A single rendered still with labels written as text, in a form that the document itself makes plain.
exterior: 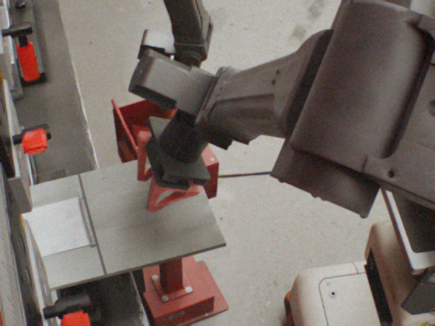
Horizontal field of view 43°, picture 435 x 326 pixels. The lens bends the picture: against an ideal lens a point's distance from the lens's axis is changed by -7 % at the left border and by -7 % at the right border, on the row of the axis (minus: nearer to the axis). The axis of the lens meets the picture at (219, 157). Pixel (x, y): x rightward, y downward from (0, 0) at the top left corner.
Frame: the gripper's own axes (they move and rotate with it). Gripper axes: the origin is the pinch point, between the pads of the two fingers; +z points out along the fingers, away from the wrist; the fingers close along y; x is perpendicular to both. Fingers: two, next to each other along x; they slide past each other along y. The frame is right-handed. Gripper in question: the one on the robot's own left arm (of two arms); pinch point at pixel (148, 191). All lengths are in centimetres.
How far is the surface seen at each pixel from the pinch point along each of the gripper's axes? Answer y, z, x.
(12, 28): -14.5, -11.7, -22.5
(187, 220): 3.8, 0.8, 5.6
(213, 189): -21.5, 20.6, 32.1
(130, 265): 8.9, 5.6, -2.8
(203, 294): -25, 71, 61
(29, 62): -14.1, -7.2, -18.7
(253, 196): -63, 66, 93
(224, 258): -42, 75, 78
